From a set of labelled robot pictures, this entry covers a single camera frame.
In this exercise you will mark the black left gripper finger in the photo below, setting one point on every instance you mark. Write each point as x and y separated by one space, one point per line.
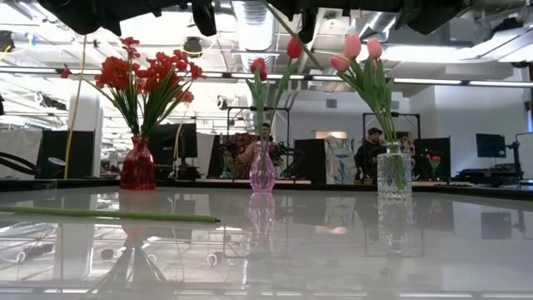
206 18

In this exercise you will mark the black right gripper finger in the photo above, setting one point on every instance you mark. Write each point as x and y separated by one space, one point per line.
308 25

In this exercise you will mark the pink artificial tulip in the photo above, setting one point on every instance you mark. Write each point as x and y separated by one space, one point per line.
340 63
375 64
375 48
352 46

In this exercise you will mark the long green stem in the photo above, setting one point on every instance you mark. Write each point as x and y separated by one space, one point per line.
125 215

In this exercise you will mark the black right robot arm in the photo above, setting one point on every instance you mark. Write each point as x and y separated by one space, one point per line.
437 12

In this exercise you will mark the purple glass vase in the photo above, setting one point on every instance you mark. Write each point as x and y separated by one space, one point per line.
263 171

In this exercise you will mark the red glass vase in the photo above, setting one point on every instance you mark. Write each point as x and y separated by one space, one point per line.
137 166

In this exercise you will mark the clear glass vase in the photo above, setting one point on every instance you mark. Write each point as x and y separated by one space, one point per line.
393 175

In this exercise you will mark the distant red flower vase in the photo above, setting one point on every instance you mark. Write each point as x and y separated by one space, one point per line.
435 159

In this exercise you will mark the round ceiling spotlight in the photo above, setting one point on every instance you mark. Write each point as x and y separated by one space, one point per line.
331 23

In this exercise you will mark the black ceiling dome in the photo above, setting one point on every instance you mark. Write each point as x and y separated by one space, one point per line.
192 46

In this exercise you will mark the long white light strip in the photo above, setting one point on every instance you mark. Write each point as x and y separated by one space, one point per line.
437 81

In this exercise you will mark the black monitor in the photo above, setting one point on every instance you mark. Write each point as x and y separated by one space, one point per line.
175 141
490 145

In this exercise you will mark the black partition panel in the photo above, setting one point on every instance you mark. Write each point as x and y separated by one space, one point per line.
312 162
422 166
83 154

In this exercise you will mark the white blue patterned cloth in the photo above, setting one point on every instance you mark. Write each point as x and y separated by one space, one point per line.
339 160

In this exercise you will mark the person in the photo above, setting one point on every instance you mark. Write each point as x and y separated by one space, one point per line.
252 154
368 156

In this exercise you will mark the white round lamp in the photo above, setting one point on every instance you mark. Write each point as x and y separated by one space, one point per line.
57 161

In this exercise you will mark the smooth silver air duct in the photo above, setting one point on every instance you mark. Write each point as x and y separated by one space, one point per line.
381 23

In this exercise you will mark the ribbed silver air duct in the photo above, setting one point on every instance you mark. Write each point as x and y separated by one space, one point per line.
245 37

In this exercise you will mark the black metal frame stand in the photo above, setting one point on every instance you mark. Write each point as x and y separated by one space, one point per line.
410 113

